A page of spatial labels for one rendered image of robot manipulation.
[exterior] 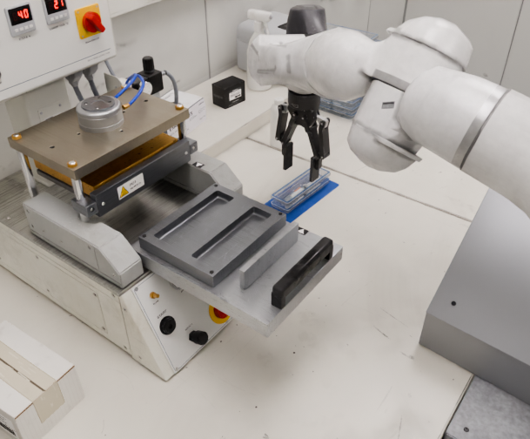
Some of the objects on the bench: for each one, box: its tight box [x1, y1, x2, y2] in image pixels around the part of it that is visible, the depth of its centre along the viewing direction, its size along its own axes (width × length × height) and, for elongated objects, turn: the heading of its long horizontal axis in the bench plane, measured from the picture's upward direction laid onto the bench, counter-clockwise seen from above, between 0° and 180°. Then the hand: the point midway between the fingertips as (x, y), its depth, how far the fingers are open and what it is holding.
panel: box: [131, 272, 233, 375], centre depth 107 cm, size 2×30×19 cm, turn 144°
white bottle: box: [270, 97, 287, 148], centre depth 162 cm, size 5×5×14 cm
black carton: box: [211, 76, 245, 110], centre depth 177 cm, size 6×9×7 cm
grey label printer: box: [237, 11, 288, 85], centre depth 193 cm, size 25×20×17 cm
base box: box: [0, 205, 174, 381], centre depth 120 cm, size 54×38×17 cm
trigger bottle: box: [246, 9, 273, 91], centre depth 180 cm, size 9×8×25 cm
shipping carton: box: [0, 321, 84, 439], centre depth 95 cm, size 19×13×9 cm
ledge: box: [184, 64, 288, 158], centre depth 181 cm, size 30×84×4 cm, turn 144°
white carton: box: [160, 90, 206, 138], centre depth 161 cm, size 12×23×7 cm, turn 153°
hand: (301, 164), depth 140 cm, fingers open, 8 cm apart
